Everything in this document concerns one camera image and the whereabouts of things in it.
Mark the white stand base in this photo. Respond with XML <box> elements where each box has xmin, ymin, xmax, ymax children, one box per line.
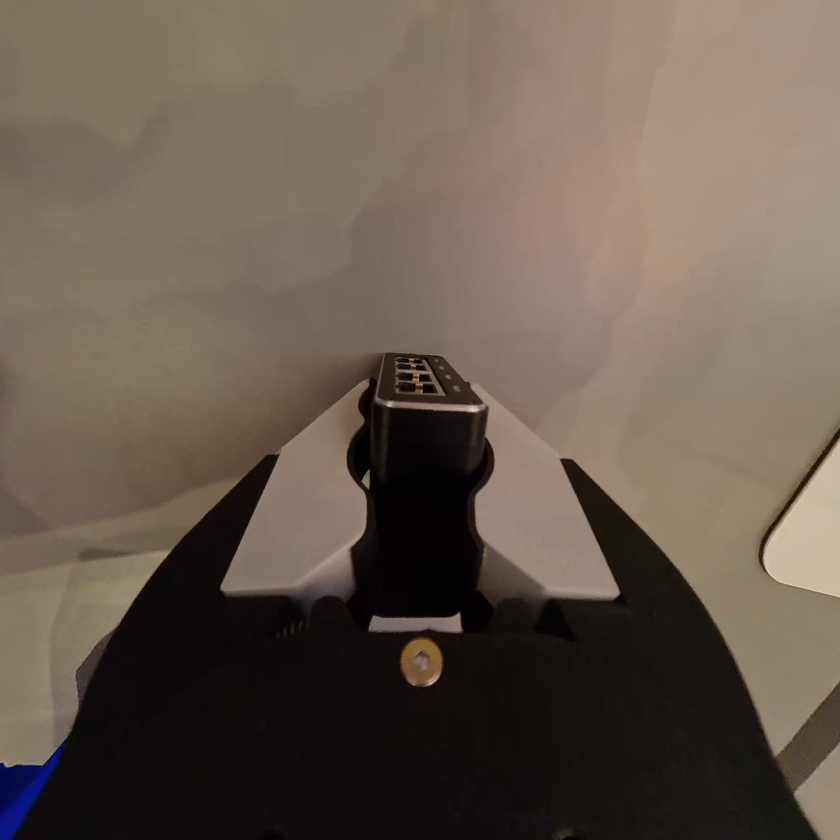
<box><xmin>760</xmin><ymin>430</ymin><xmax>840</xmax><ymax>598</ymax></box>

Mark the blue plastic bin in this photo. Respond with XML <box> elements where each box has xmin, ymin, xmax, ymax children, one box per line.
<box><xmin>0</xmin><ymin>738</ymin><xmax>70</xmax><ymax>840</ymax></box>

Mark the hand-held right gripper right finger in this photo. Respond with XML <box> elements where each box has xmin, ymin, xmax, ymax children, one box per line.
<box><xmin>468</xmin><ymin>381</ymin><xmax>623</xmax><ymax>602</ymax></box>

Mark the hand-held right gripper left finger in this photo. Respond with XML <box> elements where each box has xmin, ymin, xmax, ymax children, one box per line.
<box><xmin>220</xmin><ymin>379</ymin><xmax>375</xmax><ymax>610</ymax></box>

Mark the black ethernet splitter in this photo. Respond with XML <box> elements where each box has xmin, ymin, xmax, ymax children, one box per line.
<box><xmin>371</xmin><ymin>352</ymin><xmax>490</xmax><ymax>618</ymax></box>

